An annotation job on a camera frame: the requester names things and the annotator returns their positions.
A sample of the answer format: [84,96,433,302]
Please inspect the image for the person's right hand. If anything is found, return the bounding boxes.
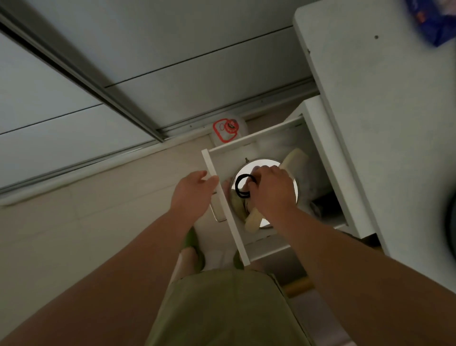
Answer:
[243,165,298,226]

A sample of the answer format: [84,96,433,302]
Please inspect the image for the person's left hand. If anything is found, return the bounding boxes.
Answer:
[170,170,220,229]

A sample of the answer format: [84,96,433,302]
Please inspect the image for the black ring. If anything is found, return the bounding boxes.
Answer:
[235,173,258,199]

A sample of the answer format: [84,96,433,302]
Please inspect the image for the white drawer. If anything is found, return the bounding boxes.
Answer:
[201,96,377,267]

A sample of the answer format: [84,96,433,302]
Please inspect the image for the person's right forearm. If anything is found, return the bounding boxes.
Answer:
[271,207,456,346]

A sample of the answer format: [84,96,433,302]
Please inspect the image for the person's left forearm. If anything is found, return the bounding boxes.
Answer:
[0,210,197,346]

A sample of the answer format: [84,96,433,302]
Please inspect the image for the white container with red label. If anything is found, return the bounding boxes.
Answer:
[209,115,249,145]

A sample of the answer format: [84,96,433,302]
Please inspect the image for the person's left leg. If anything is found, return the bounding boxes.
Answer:
[169,246,201,286]

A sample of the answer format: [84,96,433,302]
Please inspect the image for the yellow wooden piece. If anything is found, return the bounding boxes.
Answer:
[284,277,315,299]

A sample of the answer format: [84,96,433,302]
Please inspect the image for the green shorts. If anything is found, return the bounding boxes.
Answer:
[145,269,315,346]

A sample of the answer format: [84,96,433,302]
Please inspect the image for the white cabinet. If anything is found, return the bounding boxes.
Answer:
[293,0,456,293]

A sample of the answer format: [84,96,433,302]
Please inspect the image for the dark round object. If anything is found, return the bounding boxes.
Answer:
[443,192,456,261]

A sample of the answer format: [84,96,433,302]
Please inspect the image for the blue packet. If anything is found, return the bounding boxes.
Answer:
[405,0,456,48]

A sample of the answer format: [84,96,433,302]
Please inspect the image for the metal drawer handle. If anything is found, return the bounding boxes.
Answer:
[209,192,228,223]

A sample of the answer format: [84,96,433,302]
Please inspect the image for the metal sliding door rail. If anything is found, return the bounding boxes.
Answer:
[0,7,319,195]

